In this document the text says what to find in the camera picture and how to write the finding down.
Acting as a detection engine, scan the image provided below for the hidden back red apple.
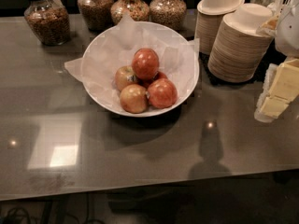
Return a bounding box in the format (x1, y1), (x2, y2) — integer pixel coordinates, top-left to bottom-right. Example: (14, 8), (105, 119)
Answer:
(141, 71), (167, 88)

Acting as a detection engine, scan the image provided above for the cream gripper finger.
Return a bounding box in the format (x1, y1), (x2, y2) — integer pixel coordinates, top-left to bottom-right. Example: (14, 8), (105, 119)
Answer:
(256, 15), (278, 36)
(254, 58), (299, 123)

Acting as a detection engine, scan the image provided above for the glass cereal jar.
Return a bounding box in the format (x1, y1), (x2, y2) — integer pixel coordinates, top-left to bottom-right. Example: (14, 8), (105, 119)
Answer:
(110, 0), (150, 24)
(24, 0), (70, 46)
(149, 0), (187, 31)
(77, 0), (114, 31)

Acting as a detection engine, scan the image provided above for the front left yellow-red apple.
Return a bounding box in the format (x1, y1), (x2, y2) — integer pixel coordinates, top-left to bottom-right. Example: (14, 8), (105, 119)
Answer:
(120, 84), (148, 114)

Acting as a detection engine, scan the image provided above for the yellow-red apple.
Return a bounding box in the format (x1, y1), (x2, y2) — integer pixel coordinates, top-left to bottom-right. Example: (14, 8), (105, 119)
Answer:
(114, 65), (139, 91)
(120, 84), (148, 114)

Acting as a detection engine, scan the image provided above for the white bowl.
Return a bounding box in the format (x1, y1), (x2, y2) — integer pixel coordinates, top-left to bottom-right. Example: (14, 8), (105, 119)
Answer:
(80, 21), (201, 119)

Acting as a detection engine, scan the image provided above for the white paper liner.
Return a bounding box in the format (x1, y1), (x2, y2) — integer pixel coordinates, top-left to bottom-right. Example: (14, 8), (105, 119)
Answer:
(64, 13), (201, 111)

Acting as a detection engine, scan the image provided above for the left glass cereal jar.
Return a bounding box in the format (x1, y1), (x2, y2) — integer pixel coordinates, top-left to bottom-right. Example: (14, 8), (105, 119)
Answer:
(24, 0), (70, 46)

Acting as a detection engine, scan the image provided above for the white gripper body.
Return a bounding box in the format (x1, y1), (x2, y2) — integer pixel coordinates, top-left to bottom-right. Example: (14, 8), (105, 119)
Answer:
(275, 0), (299, 58)

